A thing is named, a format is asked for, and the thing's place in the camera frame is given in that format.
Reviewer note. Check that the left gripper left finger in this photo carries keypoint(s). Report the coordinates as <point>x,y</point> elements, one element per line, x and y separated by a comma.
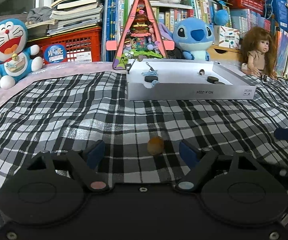
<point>93,154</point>

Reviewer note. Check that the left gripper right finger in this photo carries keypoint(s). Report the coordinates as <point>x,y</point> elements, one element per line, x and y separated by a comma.
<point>189,154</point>

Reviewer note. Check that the brown round nut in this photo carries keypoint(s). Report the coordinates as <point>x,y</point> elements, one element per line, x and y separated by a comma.
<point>155,146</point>

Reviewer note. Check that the black round disc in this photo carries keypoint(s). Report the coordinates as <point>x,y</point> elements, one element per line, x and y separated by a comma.
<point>214,80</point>
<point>150,78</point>

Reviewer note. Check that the light blue plastic clip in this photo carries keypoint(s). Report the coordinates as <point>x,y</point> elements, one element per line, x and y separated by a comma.
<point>154,73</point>

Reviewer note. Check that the black white plaid cloth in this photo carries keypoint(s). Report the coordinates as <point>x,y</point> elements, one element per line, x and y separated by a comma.
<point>70,113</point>

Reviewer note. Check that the brown haired doll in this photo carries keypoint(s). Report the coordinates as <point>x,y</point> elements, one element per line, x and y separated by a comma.
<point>258,53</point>

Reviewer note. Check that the white cardboard box tray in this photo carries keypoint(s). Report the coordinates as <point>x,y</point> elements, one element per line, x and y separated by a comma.
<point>186,80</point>

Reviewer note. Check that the small black binder clip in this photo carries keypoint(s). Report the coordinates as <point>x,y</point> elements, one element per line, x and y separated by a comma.
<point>129,66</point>

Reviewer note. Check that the wooden drawer box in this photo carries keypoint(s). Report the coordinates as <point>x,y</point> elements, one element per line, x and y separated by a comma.
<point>222,53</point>

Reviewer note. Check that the red plastic crate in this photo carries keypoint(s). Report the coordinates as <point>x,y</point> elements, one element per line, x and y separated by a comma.
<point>79,45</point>

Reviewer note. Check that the white patterned small box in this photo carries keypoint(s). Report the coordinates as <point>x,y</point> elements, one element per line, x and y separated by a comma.
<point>226,37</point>

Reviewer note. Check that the blue Stitch plush toy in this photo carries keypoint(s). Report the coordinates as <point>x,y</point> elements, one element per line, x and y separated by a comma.
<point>190,39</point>

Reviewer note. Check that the blue box on shelf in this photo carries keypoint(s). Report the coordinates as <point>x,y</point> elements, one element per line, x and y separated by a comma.
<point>278,11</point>

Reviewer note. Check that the pink triangular miniature house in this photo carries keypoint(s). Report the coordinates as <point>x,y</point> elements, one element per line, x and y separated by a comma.
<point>141,37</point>

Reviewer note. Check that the Doraemon plush toy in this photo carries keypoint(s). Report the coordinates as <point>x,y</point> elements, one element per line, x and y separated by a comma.
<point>16,60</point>

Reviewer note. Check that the red basket on shelf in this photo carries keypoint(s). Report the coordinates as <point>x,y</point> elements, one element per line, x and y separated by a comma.
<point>254,5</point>

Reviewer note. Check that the stack of books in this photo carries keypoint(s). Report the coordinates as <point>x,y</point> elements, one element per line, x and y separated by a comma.
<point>63,16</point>

